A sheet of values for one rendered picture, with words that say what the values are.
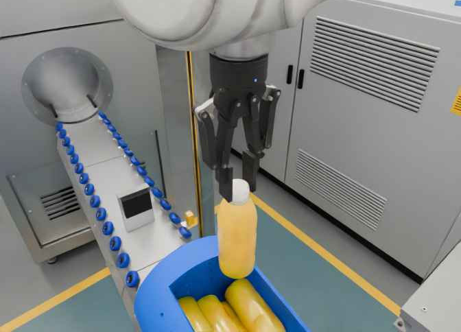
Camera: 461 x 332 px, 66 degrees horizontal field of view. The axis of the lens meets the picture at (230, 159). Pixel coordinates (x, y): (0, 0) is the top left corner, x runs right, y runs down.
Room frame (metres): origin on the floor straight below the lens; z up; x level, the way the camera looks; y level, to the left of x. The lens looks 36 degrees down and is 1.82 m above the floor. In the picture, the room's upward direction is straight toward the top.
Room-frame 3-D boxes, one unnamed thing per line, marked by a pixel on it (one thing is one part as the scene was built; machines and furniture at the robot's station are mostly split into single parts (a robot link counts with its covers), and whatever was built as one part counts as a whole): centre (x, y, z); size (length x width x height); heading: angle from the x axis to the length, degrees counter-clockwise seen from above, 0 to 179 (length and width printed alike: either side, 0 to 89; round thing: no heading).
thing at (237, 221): (0.44, -0.01, 1.34); 0.07 x 0.07 x 0.19
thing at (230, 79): (0.44, -0.01, 1.62); 0.08 x 0.07 x 0.09; 123
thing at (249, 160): (0.45, -0.03, 1.47); 0.03 x 0.01 x 0.07; 33
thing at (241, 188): (0.44, -0.01, 1.44); 0.04 x 0.04 x 0.02
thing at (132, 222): (0.84, 0.30, 1.00); 0.10 x 0.04 x 0.15; 123
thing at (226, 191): (0.43, 0.01, 1.47); 0.03 x 0.01 x 0.07; 33
